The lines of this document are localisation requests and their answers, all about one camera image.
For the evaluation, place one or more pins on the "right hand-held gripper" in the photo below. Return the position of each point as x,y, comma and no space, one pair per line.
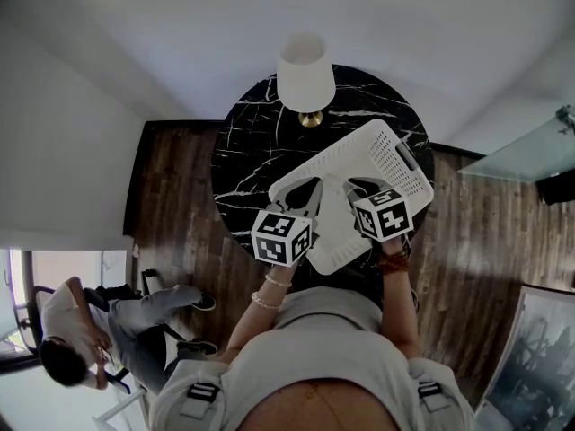
386,216

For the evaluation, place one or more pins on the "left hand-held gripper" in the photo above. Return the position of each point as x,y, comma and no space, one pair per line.
280,238

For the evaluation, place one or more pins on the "white perforated plastic basket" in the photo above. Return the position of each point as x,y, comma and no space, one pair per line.
359,151

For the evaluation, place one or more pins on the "person's right forearm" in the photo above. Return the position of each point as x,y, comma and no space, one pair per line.
397,308

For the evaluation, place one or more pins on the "person's left forearm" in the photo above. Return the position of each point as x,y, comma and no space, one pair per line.
258,317

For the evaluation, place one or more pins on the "black marble round table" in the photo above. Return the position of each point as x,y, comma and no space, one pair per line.
251,151

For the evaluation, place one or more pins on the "white shade brass lamp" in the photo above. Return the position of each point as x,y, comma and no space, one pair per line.
302,76

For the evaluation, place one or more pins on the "person's grey vest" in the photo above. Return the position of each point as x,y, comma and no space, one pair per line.
314,344

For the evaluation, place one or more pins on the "glass shelf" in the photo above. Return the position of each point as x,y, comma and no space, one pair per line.
521,155

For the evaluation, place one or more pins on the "black box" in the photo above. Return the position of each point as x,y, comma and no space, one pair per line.
559,189

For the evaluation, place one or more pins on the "framed dark picture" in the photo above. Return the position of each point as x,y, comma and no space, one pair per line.
534,362

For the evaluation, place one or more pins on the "white desk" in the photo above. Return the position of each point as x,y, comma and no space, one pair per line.
121,409

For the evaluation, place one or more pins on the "window with dark frame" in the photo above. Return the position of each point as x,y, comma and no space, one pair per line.
18,294

